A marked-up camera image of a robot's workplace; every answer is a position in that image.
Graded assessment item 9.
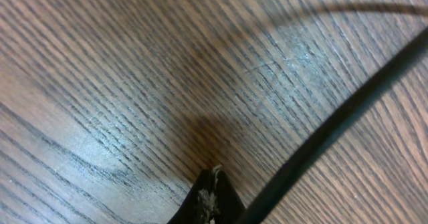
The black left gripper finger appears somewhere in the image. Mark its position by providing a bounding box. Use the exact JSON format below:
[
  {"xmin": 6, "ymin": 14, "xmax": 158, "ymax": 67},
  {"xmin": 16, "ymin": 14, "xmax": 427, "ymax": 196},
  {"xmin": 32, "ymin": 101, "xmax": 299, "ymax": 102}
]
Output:
[{"xmin": 169, "ymin": 165, "xmax": 245, "ymax": 224}]

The black USB cable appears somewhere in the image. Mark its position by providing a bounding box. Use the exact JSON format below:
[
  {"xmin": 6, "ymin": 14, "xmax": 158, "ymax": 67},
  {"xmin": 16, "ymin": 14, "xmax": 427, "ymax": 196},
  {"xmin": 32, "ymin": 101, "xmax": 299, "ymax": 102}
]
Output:
[{"xmin": 233, "ymin": 26, "xmax": 428, "ymax": 224}]

